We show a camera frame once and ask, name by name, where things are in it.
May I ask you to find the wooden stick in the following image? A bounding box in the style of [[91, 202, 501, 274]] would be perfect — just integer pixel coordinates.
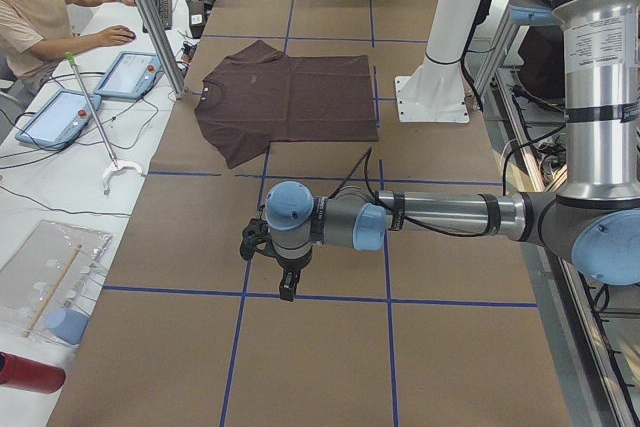
[[21, 244, 82, 338]]

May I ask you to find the clear plastic bag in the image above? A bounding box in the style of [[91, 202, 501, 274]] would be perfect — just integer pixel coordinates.
[[1, 221, 112, 346]]

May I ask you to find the blue teach pendant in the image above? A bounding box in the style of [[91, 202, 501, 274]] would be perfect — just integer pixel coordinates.
[[15, 89, 92, 150], [94, 51, 162, 100]]

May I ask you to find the light blue cup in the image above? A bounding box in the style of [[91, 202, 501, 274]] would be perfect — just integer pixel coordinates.
[[45, 308, 89, 345]]

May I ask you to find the person in beige shirt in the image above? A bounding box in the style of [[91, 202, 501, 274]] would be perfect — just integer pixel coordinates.
[[1, 0, 135, 95]]

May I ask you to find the white central pillar mount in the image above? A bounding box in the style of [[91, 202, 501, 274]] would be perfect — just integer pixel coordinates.
[[395, 0, 481, 123]]

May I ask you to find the near blue teach pendant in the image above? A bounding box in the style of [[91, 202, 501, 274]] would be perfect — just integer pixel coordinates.
[[15, 89, 92, 150]]

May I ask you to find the far blue teach pendant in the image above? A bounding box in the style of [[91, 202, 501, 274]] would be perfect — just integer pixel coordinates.
[[94, 51, 162, 100]]

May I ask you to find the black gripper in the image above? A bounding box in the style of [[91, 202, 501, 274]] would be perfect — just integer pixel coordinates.
[[277, 252, 311, 301]]

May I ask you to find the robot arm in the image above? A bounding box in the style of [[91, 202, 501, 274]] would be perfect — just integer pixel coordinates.
[[261, 0, 639, 301]]

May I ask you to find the black computer mouse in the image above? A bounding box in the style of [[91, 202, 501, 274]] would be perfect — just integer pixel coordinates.
[[116, 30, 136, 43]]

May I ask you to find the dark brown t-shirt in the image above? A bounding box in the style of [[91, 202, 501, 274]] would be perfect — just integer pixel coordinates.
[[194, 40, 378, 169]]

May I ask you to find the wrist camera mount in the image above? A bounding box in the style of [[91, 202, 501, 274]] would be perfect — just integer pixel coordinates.
[[239, 218, 276, 261]]

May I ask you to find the reacher grabber tool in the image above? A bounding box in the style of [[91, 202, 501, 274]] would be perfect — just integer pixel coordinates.
[[64, 51, 144, 196]]

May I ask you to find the black keyboard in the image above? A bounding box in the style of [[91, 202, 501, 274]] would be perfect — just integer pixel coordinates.
[[152, 0, 173, 30]]

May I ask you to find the aluminium frame post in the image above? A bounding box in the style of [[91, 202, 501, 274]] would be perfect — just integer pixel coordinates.
[[135, 0, 186, 99]]

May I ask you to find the red bottle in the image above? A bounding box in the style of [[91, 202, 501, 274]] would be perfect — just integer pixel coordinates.
[[1, 352, 66, 394]]

